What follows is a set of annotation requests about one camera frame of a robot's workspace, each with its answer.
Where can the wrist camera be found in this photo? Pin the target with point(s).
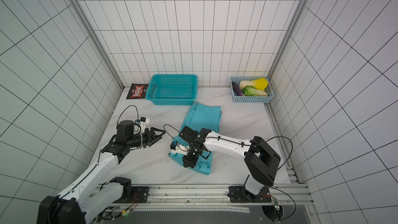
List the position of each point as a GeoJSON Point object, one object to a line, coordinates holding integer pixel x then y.
{"type": "Point", "coordinates": [142, 122]}
{"type": "Point", "coordinates": [176, 147]}

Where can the teal plastic basket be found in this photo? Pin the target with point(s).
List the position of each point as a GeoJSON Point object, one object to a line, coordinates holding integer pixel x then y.
{"type": "Point", "coordinates": [173, 89]}

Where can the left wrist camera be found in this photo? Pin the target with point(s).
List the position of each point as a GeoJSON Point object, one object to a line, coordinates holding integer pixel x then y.
{"type": "Point", "coordinates": [142, 122]}

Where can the yellow napa cabbage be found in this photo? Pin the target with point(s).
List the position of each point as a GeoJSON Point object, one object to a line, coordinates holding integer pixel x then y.
{"type": "Point", "coordinates": [260, 83]}

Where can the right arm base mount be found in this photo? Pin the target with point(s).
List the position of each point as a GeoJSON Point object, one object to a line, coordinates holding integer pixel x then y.
{"type": "Point", "coordinates": [238, 194]}

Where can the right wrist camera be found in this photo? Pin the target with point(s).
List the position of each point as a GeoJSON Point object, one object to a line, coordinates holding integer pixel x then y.
{"type": "Point", "coordinates": [176, 147]}

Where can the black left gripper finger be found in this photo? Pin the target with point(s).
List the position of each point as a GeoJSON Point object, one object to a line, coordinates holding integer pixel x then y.
{"type": "Point", "coordinates": [150, 141]}
{"type": "Point", "coordinates": [154, 132]}

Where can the green napa cabbage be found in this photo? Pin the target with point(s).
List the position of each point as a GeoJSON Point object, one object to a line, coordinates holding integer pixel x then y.
{"type": "Point", "coordinates": [253, 91]}

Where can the black red chips bag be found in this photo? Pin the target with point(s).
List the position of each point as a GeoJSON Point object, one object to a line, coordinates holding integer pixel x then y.
{"type": "Point", "coordinates": [137, 91]}

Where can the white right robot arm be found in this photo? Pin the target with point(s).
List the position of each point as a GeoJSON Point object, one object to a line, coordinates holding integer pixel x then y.
{"type": "Point", "coordinates": [260, 158]}

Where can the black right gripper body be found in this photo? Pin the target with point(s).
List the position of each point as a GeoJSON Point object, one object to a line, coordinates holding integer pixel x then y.
{"type": "Point", "coordinates": [189, 146]}

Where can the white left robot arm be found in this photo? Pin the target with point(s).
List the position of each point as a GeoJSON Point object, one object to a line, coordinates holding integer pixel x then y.
{"type": "Point", "coordinates": [78, 203]}

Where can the light blue plastic basket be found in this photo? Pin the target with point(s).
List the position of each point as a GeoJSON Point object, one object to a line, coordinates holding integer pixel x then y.
{"type": "Point", "coordinates": [250, 99]}

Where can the aluminium front rail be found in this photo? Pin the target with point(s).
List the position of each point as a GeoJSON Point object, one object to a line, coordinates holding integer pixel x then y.
{"type": "Point", "coordinates": [286, 199]}

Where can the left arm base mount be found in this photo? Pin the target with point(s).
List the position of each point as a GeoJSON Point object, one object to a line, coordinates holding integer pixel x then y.
{"type": "Point", "coordinates": [136, 194]}

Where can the purple eggplant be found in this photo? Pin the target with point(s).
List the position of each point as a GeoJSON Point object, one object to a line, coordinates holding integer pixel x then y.
{"type": "Point", "coordinates": [236, 89]}

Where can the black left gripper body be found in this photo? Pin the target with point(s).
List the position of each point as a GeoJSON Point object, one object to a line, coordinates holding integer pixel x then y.
{"type": "Point", "coordinates": [137, 140]}

